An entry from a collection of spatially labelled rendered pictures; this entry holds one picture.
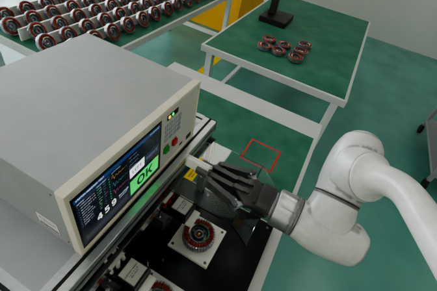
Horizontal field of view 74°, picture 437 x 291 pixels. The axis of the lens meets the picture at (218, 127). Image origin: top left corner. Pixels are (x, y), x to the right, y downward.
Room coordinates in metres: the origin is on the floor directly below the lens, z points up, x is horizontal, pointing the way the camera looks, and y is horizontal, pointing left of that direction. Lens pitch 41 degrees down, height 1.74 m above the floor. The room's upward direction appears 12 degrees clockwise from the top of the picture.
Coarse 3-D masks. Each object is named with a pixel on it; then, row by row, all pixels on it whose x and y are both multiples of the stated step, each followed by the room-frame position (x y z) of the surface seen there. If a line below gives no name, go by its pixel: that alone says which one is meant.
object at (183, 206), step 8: (176, 200) 0.54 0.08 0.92; (184, 200) 0.54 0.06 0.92; (168, 208) 0.52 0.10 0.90; (176, 208) 0.51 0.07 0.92; (184, 208) 0.51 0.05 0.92; (192, 208) 0.53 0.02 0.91; (176, 216) 0.49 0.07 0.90; (184, 216) 0.49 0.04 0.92; (192, 216) 0.52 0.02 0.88; (184, 224) 0.49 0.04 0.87; (192, 224) 0.49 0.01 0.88
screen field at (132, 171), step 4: (156, 148) 0.47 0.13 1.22; (152, 152) 0.45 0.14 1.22; (156, 152) 0.47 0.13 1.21; (144, 156) 0.43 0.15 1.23; (148, 156) 0.44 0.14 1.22; (152, 156) 0.45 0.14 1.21; (140, 160) 0.41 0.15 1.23; (144, 160) 0.43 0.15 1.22; (148, 160) 0.44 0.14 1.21; (136, 164) 0.40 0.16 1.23; (140, 164) 0.41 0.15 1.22; (144, 164) 0.43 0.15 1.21; (132, 168) 0.39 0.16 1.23; (136, 168) 0.40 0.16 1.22; (140, 168) 0.41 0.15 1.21; (132, 172) 0.39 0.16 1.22; (136, 172) 0.40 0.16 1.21; (132, 176) 0.38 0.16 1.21
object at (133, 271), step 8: (128, 256) 0.34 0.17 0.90; (104, 264) 0.31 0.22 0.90; (120, 264) 0.32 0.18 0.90; (128, 264) 0.31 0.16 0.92; (136, 264) 0.32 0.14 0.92; (144, 264) 0.32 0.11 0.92; (120, 272) 0.29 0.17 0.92; (128, 272) 0.29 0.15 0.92; (136, 272) 0.30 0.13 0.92; (144, 272) 0.30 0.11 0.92; (112, 280) 0.28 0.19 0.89; (120, 280) 0.27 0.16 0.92; (128, 280) 0.27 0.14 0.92; (136, 280) 0.28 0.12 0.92; (144, 280) 0.29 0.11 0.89; (152, 280) 0.30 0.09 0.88; (128, 288) 0.26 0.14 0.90; (136, 288) 0.26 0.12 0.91; (144, 288) 0.28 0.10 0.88
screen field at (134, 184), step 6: (150, 162) 0.45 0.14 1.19; (156, 162) 0.47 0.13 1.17; (144, 168) 0.43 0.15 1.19; (150, 168) 0.45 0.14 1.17; (156, 168) 0.47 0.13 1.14; (144, 174) 0.43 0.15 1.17; (150, 174) 0.45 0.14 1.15; (138, 180) 0.40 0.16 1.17; (144, 180) 0.43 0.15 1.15; (132, 186) 0.38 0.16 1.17; (138, 186) 0.40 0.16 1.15; (132, 192) 0.38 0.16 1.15
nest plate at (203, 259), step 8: (176, 232) 0.50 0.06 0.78; (192, 232) 0.52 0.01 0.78; (216, 232) 0.53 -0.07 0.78; (224, 232) 0.54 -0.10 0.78; (176, 240) 0.47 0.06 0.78; (216, 240) 0.50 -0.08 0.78; (176, 248) 0.45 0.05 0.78; (184, 248) 0.45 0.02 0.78; (216, 248) 0.48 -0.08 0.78; (192, 256) 0.43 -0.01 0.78; (200, 256) 0.44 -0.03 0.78; (208, 256) 0.44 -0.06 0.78; (200, 264) 0.41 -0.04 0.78; (208, 264) 0.42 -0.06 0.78
